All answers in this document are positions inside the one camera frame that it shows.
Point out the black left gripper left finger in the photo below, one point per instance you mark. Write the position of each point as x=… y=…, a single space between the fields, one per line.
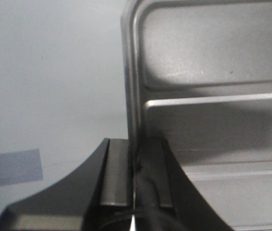
x=96 y=196

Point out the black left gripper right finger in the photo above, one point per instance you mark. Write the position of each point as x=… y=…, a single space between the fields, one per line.
x=165 y=198

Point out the ribbed silver metal tray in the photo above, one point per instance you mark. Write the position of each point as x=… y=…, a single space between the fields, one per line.
x=198 y=74

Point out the blue tape strip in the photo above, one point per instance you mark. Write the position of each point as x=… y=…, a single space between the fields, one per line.
x=20 y=167

